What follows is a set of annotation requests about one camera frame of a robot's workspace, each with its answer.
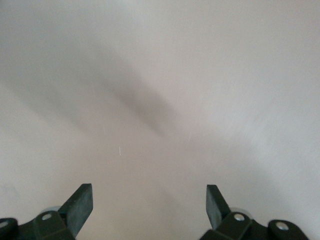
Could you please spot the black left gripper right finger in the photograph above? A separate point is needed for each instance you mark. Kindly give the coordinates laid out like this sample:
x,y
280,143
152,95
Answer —
x,y
217,210

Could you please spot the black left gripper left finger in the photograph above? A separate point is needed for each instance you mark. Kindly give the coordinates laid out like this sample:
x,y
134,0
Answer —
x,y
77,210

